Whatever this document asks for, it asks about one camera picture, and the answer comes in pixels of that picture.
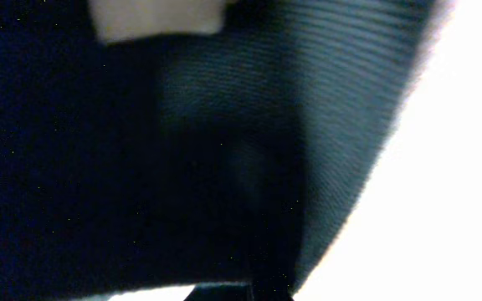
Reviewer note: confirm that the black polo shirt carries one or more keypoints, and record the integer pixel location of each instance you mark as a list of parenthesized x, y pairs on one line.
[(228, 161)]

